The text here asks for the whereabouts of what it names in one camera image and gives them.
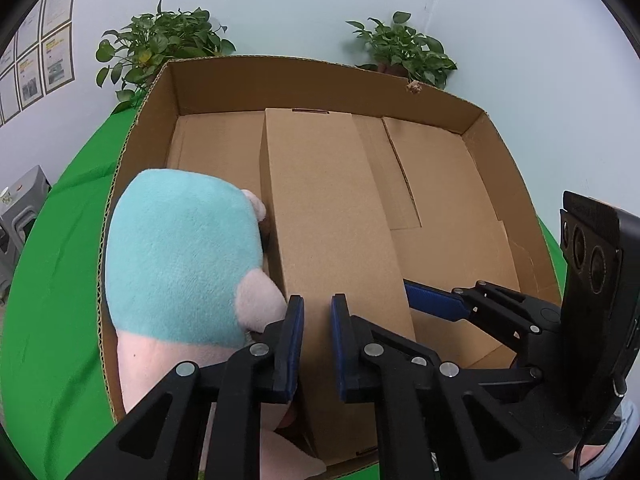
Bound large cardboard box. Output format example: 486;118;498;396
108;56;561;478

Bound potted green plant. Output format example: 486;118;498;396
347;11;458;90
96;3;236;114

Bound teal pink plush toy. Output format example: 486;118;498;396
104;168;329;480

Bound left potted green plant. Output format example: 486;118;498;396
96;3;236;114

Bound green table cloth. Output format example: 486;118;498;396
1;110;561;479

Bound right potted green plant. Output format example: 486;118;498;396
347;11;458;90

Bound framed wall certificates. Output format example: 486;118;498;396
1;0;75;124

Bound grey machine at left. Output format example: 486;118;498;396
1;166;51;300

